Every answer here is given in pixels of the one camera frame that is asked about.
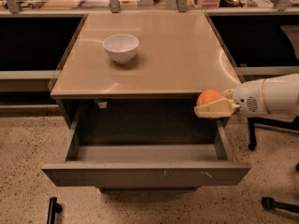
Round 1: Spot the black chair leg left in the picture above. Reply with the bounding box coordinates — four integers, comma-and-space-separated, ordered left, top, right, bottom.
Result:
47, 197, 63, 224

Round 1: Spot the grey open top drawer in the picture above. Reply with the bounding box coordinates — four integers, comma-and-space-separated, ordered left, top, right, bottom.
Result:
42, 103, 250, 189

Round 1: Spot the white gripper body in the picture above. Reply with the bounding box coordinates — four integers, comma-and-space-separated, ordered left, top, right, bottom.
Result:
233, 79, 269, 118

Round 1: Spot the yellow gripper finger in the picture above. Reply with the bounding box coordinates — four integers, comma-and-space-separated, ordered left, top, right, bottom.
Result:
221, 89, 234, 99
194, 97, 240, 119

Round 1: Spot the grey cabinet with beige top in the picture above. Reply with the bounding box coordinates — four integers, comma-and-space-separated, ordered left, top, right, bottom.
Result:
47, 10, 249, 194

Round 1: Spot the orange fruit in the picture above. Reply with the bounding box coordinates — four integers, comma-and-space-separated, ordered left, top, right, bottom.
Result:
196, 90, 221, 106

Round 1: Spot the black chair base right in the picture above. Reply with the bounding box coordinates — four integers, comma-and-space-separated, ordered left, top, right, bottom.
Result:
246, 116, 299, 214

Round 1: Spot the white ceramic bowl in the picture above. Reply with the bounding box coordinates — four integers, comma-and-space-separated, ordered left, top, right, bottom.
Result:
103, 34, 139, 63

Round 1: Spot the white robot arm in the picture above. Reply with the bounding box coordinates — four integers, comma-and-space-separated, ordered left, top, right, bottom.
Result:
193, 73, 299, 119

